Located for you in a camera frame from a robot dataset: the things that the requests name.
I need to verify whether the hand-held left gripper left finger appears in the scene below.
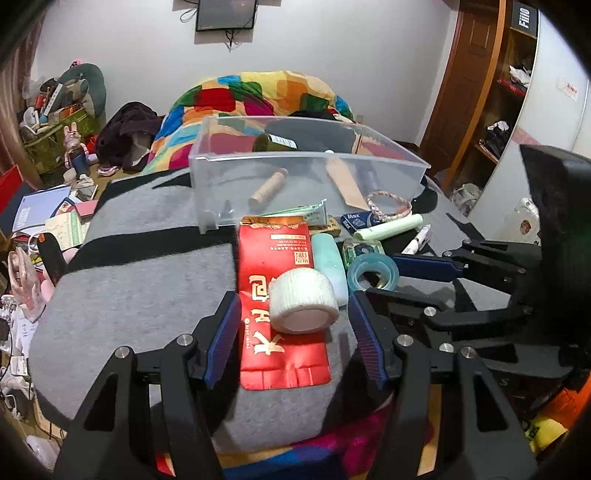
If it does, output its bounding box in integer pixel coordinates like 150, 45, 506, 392
55, 290, 243, 480

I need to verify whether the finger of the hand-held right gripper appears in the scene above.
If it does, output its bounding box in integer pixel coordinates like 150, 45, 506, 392
392, 239, 543, 296
366, 287, 573, 370

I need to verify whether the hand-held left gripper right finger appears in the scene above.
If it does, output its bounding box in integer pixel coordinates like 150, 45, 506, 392
347, 288, 539, 480

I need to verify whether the white marker pen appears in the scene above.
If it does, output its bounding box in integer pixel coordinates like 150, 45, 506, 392
401, 224, 432, 256

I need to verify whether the pale green tube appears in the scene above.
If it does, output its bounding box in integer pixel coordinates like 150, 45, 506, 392
353, 213, 424, 241

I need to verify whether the clear teal tape roll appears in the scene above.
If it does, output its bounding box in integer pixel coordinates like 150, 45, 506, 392
346, 253, 400, 292

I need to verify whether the small green clear box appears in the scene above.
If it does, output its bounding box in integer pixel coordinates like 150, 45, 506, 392
342, 239, 385, 264

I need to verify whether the white bandage roll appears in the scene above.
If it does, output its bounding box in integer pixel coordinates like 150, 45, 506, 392
269, 270, 340, 334

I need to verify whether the pink braided bracelet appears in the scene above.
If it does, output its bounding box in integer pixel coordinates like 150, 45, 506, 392
366, 191, 413, 220

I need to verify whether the pale teal bottle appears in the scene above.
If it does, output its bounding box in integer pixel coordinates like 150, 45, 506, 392
310, 233, 349, 308

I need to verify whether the red foil packet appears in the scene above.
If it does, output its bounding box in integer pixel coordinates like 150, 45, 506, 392
238, 216, 332, 391

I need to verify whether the clear plastic bin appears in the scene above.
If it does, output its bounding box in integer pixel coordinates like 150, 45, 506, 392
188, 115, 431, 236

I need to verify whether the white suitcase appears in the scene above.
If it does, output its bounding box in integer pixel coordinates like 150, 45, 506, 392
505, 198, 542, 245

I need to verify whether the white bag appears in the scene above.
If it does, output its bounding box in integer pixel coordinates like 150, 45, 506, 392
450, 184, 481, 215

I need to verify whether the small blue box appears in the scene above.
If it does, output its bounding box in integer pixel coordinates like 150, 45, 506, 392
340, 211, 384, 234

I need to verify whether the white wardrobe door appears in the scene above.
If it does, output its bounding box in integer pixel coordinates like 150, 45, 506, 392
466, 14, 591, 217

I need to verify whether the tan flat wooden stick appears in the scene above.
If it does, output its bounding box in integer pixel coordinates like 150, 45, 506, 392
325, 158, 370, 210

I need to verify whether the green toothpaste tube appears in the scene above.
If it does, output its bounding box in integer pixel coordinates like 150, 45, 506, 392
263, 198, 329, 228

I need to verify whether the colourful printed bed sheet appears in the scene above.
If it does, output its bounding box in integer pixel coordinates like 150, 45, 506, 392
157, 406, 439, 480

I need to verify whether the wooden cylinder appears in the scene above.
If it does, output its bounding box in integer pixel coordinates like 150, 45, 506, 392
248, 168, 290, 207

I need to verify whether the wooden door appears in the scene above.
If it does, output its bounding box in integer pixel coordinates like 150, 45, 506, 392
431, 0, 506, 190

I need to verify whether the black case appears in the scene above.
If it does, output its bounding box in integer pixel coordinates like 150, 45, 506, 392
37, 233, 69, 286

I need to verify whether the dark green glass bottle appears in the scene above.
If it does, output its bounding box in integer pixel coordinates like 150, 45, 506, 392
252, 133, 298, 153

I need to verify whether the wooden shelf unit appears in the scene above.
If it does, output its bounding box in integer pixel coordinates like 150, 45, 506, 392
473, 0, 541, 185

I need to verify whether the blue notebook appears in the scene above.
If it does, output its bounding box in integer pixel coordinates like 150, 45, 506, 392
11, 185, 71, 232

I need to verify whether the dark brown clothing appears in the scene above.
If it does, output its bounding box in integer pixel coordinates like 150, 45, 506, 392
95, 102, 163, 172

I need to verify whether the rabbit figurine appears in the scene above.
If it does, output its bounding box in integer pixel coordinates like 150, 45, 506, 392
62, 124, 93, 178

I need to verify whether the colourful patchwork quilt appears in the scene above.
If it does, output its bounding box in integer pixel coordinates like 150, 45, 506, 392
141, 70, 365, 174

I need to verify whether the green storage box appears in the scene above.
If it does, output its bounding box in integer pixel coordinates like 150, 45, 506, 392
23, 106, 102, 174

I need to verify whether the green plush toy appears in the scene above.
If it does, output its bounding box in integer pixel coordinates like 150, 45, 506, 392
39, 62, 107, 121

